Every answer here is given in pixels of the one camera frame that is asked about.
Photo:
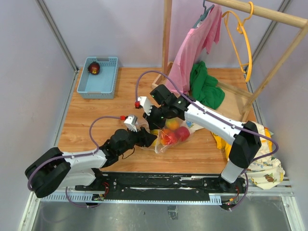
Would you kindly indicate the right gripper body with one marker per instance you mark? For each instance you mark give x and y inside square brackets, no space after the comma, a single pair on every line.
[158,117]

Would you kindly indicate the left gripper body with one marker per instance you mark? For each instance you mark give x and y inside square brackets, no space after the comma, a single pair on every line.
[142,140]

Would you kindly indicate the yellow fake fruit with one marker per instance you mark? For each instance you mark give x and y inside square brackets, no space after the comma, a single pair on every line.
[155,132]

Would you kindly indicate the clear zip top bag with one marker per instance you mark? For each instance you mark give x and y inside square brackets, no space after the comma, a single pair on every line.
[156,146]

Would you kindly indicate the dark red fake apple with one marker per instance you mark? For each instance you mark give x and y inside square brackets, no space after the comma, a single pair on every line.
[94,68]

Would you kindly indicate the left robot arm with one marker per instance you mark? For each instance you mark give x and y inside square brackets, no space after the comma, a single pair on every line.
[56,169]

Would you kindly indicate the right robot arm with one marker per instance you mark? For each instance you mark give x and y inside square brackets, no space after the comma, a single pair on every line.
[243,137]

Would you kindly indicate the green fake fruit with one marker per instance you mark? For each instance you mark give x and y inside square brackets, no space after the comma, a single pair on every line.
[172,124]

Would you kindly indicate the orange round fake fruit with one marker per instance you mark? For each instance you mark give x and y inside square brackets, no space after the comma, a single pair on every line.
[173,137]

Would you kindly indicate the red fake fruit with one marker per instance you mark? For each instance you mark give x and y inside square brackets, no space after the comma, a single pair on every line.
[182,133]

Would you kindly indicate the green cloth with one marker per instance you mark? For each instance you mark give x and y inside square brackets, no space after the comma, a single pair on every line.
[204,87]

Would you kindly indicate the light blue plastic basket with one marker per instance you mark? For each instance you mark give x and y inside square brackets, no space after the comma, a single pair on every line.
[101,85]

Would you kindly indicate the pink shirt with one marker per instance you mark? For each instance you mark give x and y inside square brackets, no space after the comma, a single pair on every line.
[198,38]

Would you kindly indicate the teal hanger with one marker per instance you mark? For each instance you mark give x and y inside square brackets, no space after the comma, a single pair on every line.
[204,15]

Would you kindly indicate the dinosaur print cloth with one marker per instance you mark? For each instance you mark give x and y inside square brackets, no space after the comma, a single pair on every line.
[264,173]

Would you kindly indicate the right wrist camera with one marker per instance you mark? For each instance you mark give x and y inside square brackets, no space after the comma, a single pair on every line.
[145,104]

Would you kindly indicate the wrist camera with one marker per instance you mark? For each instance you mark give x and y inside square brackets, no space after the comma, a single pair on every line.
[145,104]
[131,123]

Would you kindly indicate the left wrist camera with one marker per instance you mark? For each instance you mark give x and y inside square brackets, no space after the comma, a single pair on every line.
[131,123]

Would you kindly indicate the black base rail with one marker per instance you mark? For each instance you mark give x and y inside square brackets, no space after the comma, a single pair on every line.
[162,188]

